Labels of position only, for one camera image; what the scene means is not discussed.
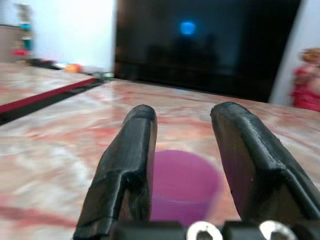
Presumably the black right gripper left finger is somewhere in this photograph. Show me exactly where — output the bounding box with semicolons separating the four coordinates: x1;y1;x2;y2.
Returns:
73;104;159;240

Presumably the red dressed doll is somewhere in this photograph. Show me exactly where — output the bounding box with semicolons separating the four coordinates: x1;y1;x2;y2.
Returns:
289;46;320;113

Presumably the light wooden cabinet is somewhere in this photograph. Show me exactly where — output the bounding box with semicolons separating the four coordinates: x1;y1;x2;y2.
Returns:
0;24;27;64

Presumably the purple plastic cup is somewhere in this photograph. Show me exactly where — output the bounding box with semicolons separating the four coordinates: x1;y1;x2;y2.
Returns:
149;149;225;228

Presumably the orange round toy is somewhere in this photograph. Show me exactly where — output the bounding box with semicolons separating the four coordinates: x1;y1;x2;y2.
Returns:
64;63;84;74

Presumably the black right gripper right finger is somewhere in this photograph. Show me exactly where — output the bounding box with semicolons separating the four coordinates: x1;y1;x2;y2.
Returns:
209;101;320;224

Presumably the black television screen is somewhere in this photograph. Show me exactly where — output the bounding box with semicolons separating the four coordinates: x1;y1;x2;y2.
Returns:
113;0;302;104

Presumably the marble pattern folding table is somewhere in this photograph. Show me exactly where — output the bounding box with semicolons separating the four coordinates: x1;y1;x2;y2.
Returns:
0;79;320;240
0;61;101;126

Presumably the red lid jar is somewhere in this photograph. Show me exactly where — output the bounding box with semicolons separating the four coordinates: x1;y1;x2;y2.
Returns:
11;48;29;58

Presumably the blue globe trophy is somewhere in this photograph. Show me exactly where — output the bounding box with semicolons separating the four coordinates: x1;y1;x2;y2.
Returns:
17;4;34;51

